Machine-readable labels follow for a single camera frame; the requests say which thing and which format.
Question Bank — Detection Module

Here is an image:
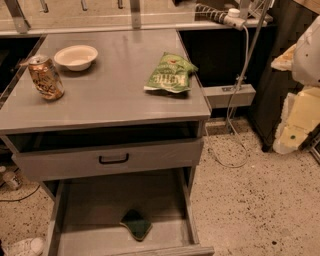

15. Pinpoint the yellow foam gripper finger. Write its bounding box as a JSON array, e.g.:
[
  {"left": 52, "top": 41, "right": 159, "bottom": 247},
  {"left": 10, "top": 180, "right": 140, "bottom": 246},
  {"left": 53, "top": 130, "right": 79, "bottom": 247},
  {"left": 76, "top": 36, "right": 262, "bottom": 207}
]
[{"left": 273, "top": 87, "right": 320, "bottom": 154}]

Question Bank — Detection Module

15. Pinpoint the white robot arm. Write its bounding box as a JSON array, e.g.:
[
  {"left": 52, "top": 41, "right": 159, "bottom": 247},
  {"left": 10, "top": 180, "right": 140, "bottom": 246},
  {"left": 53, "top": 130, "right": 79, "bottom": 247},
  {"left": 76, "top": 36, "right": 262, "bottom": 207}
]
[{"left": 271, "top": 17, "right": 320, "bottom": 154}]

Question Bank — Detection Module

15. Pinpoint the open grey middle drawer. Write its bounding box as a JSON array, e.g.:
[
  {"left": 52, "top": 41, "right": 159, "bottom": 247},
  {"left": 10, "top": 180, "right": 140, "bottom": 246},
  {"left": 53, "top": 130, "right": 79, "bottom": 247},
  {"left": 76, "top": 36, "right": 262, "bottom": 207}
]
[{"left": 44, "top": 168, "right": 214, "bottom": 256}]

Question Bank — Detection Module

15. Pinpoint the grey drawer cabinet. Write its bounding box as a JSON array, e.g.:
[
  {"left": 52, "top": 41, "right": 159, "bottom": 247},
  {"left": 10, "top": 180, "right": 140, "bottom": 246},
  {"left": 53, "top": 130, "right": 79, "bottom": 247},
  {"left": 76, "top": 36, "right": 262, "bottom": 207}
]
[{"left": 0, "top": 29, "right": 216, "bottom": 256}]

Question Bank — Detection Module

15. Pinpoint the grey top drawer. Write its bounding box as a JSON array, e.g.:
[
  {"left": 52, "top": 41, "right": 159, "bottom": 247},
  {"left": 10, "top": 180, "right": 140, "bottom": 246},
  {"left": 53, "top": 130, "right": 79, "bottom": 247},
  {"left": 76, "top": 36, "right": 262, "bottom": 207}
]
[{"left": 13, "top": 139, "right": 203, "bottom": 181}]

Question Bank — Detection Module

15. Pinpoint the dark cabinet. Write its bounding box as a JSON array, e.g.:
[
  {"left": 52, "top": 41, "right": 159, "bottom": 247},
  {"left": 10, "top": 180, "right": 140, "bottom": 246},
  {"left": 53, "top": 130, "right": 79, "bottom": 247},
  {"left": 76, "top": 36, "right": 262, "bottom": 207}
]
[{"left": 248, "top": 0, "right": 318, "bottom": 152}]

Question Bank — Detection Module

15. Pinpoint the white power strip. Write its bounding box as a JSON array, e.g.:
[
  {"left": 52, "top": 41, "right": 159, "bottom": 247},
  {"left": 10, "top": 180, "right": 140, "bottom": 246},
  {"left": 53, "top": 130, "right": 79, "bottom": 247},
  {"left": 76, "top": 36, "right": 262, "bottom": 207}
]
[{"left": 195, "top": 3, "right": 245, "bottom": 31}]

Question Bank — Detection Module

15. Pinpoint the green chip bag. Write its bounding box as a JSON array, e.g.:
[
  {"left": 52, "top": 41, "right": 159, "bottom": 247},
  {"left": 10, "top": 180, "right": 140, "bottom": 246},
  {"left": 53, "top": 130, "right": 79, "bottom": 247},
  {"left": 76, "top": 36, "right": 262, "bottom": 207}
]
[{"left": 144, "top": 52, "right": 198, "bottom": 93}]

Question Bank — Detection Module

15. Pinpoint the white bowl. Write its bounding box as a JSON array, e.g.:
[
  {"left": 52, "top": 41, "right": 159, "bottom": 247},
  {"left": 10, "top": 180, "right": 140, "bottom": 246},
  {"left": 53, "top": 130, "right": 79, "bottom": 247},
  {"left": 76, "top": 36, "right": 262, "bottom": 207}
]
[{"left": 54, "top": 45, "right": 98, "bottom": 71}]

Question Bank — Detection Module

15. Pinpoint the gold soda can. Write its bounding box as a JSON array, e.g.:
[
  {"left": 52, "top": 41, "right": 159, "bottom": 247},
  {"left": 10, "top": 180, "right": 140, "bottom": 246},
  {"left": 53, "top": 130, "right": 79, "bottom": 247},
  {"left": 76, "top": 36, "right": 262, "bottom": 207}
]
[{"left": 28, "top": 54, "right": 64, "bottom": 100}]

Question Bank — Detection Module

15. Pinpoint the small can on floor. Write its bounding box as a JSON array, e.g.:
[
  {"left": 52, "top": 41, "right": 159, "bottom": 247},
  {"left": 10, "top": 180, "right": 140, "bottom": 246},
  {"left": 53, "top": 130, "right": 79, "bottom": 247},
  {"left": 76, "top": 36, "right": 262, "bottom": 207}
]
[{"left": 3, "top": 171, "right": 22, "bottom": 190}]

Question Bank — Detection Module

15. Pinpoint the white shoe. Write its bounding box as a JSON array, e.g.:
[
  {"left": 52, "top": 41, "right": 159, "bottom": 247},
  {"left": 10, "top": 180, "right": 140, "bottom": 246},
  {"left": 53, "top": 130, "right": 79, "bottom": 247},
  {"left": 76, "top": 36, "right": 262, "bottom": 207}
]
[{"left": 6, "top": 237, "right": 45, "bottom": 256}]

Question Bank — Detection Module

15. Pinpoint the white power cable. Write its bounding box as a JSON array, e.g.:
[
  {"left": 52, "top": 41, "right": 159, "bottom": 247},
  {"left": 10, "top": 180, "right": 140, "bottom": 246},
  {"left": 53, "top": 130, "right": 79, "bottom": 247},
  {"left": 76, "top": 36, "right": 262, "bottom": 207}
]
[{"left": 203, "top": 24, "right": 250, "bottom": 169}]

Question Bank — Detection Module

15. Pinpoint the black drawer handle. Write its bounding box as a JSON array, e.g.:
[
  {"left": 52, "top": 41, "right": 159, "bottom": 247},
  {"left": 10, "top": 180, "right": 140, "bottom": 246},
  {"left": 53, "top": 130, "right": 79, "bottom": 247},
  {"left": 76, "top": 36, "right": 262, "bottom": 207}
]
[{"left": 98, "top": 153, "right": 129, "bottom": 165}]

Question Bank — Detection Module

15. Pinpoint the black floor cable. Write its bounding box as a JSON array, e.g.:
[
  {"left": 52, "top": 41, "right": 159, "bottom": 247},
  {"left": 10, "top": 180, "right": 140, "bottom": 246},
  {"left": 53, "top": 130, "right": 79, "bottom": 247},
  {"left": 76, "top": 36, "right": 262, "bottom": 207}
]
[{"left": 0, "top": 184, "right": 41, "bottom": 203}]

